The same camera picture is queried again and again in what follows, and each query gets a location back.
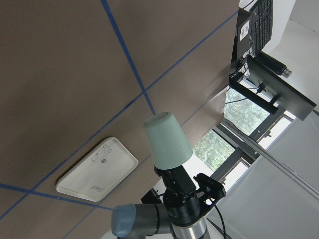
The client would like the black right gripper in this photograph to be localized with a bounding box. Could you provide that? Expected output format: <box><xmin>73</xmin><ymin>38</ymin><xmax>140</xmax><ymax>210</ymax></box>
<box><xmin>154</xmin><ymin>165</ymin><xmax>200</xmax><ymax>227</ymax></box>

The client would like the pale green cup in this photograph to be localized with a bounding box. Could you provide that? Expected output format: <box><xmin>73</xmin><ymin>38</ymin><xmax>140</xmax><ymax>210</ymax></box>
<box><xmin>144</xmin><ymin>112</ymin><xmax>193</xmax><ymax>170</ymax></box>

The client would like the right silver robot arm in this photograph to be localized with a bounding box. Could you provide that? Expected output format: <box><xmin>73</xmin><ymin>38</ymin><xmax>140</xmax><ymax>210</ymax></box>
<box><xmin>111</xmin><ymin>166</ymin><xmax>212</xmax><ymax>239</ymax></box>

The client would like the cream rabbit tray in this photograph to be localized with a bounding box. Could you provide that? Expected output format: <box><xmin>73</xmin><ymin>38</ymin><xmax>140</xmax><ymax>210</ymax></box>
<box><xmin>56</xmin><ymin>137</ymin><xmax>138</xmax><ymax>202</ymax></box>

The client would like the black monitor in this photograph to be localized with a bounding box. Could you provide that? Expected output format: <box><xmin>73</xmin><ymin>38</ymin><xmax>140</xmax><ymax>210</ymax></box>
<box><xmin>247</xmin><ymin>55</ymin><xmax>317</xmax><ymax>120</ymax></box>

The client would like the black cylindrical bottle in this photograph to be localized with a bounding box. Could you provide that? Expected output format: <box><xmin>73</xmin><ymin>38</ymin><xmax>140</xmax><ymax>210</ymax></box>
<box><xmin>257</xmin><ymin>51</ymin><xmax>292</xmax><ymax>78</ymax></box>

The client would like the black keyboard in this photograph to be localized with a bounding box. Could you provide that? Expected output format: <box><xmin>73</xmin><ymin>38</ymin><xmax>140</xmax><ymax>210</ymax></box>
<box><xmin>250</xmin><ymin>0</ymin><xmax>273</xmax><ymax>56</ymax></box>

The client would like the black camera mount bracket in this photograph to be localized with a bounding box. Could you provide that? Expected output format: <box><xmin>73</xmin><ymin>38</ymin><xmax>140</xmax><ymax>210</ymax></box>
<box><xmin>193</xmin><ymin>173</ymin><xmax>226</xmax><ymax>215</ymax></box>

